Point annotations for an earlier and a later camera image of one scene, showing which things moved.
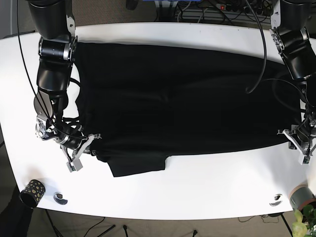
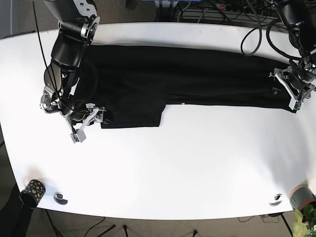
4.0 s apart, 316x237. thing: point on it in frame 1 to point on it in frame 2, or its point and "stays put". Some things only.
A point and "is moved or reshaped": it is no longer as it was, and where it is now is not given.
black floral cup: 32,193 stays put
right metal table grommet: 275,204 stays put
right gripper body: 297,139 to 296,97
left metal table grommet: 58,197 stays put
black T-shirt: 138,103 is moved or reshaped
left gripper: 75,164 to 79,135
